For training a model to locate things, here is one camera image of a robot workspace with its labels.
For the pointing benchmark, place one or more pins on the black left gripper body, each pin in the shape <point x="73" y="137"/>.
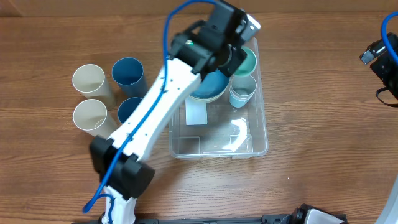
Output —
<point x="229" y="52"/>

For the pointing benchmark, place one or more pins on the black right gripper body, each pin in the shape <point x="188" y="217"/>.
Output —
<point x="386" y="68"/>

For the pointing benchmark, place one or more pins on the small mint green cup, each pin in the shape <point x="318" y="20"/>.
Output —
<point x="248" y="65"/>

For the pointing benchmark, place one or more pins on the blue bowl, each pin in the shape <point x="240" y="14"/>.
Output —
<point x="213" y="84"/>

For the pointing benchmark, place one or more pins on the small grey cup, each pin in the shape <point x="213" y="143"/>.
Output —
<point x="243" y="87"/>

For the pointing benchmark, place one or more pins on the small light blue cup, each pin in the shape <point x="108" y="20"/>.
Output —
<point x="237" y="101"/>

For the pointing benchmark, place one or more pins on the cream bowl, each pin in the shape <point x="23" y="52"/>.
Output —
<point x="206" y="99"/>

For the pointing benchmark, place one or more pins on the tall dark blue cup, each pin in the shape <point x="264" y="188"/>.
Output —
<point x="127" y="108"/>
<point x="128" y="73"/>

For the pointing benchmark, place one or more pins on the tall beige cup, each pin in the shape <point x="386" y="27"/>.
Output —
<point x="90" y="80"/>
<point x="92" y="117"/>

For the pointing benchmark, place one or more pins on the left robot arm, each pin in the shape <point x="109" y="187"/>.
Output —
<point x="203" y="47"/>

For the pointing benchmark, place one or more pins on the white label in bin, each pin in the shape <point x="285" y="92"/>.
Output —
<point x="196" y="112"/>

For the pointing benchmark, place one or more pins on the clear plastic storage bin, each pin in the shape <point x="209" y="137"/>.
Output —
<point x="229" y="131"/>

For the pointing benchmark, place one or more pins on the black rail at table edge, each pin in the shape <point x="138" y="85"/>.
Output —
<point x="303" y="214"/>

